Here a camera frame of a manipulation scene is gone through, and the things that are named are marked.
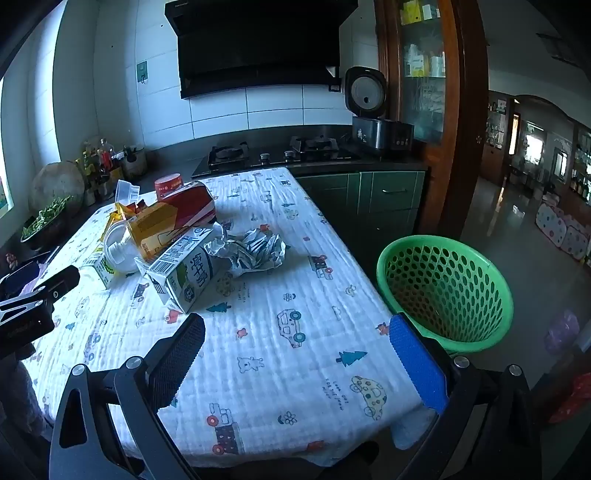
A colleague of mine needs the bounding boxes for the round wooden cutting board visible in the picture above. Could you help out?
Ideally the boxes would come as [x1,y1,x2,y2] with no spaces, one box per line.
[28,161,86,217]

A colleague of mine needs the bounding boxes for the red lidded cup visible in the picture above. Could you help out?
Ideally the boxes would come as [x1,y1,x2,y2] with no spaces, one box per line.
[154,172,186,200]

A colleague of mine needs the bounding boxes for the black rice cooker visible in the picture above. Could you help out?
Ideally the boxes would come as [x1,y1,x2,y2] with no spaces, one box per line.
[345,66,415,152]

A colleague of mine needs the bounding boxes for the red white striped bag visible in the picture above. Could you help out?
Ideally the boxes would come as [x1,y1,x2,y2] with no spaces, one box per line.
[159,181,219,229]

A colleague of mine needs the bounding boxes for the green kitchen cabinet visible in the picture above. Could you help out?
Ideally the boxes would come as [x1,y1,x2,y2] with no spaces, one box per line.
[292,170,428,278]

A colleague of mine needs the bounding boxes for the translucent plastic container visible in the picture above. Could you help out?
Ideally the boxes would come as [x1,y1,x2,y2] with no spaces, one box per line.
[115,179,141,204]

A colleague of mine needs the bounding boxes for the red plastic bag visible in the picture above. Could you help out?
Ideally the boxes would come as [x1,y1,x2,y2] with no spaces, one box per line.
[549,374,591,425]

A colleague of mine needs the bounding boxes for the black gas stove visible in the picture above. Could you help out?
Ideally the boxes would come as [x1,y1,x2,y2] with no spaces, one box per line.
[191,135,362,180]

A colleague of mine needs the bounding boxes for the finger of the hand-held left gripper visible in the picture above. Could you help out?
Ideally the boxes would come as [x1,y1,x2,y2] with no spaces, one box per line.
[0,265,80,326]
[0,261,47,301]

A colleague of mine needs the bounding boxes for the silver paper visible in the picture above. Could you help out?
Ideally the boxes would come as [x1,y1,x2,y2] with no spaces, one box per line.
[204,222,288,278]

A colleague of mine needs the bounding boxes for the group of condiment bottles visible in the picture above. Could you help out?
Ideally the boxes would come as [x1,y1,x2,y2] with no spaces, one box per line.
[76,137,125,206]

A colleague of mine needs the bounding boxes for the metal pot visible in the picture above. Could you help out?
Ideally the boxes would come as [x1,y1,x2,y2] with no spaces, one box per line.
[121,146,148,182]

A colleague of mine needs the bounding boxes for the purple plastic bag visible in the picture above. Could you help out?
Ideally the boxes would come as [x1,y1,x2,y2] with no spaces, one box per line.
[544,310,581,355]

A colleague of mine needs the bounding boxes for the small green white carton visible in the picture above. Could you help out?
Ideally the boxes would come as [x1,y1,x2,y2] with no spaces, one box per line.
[82,251,122,291]

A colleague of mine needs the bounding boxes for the ceiling light fixture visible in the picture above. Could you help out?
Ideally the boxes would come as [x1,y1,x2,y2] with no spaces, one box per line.
[536,31,578,62]

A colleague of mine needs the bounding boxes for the bowl of green vegetables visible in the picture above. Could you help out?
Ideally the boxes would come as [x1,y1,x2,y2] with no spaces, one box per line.
[19,196,75,250]

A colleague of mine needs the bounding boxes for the polka dot play tent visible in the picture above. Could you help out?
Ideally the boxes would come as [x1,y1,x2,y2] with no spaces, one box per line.
[534,194,591,266]

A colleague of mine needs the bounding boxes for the white plastic cup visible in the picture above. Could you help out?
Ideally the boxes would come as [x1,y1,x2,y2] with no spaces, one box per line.
[102,220,139,274]

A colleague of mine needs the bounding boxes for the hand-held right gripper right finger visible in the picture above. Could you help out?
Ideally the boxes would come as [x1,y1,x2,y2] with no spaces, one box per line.
[389,313,543,480]

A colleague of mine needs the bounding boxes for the cartoon printed tablecloth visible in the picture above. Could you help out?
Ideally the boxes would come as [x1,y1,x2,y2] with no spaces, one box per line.
[21,167,439,467]

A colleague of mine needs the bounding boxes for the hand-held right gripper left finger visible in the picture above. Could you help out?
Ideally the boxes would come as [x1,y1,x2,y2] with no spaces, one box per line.
[48,313,206,480]

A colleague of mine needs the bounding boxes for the green plastic basket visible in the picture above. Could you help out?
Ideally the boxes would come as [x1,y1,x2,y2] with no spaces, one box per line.
[376,234,514,356]

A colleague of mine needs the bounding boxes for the person's left forearm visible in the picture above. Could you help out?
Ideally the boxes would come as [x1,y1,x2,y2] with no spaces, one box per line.
[9,355,52,444]

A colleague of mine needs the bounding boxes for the yellow wrapper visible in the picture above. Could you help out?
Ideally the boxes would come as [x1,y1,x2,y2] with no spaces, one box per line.
[107,199,148,232]

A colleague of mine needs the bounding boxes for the wooden display cabinet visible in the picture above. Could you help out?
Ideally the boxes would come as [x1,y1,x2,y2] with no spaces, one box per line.
[569,122,591,204]
[482,90,511,181]

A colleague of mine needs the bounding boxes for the wooden glass door cabinet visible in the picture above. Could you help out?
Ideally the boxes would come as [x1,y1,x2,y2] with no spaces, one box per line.
[373,0,489,241]

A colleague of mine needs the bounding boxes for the black range hood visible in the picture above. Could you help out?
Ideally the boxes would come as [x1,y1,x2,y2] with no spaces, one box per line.
[165,0,358,100]

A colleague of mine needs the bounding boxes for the white green milk carton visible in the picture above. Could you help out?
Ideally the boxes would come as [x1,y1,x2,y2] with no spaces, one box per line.
[135,226,232,315]

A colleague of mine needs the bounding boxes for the yellow carton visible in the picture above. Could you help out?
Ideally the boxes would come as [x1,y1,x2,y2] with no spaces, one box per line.
[126,203,195,264]

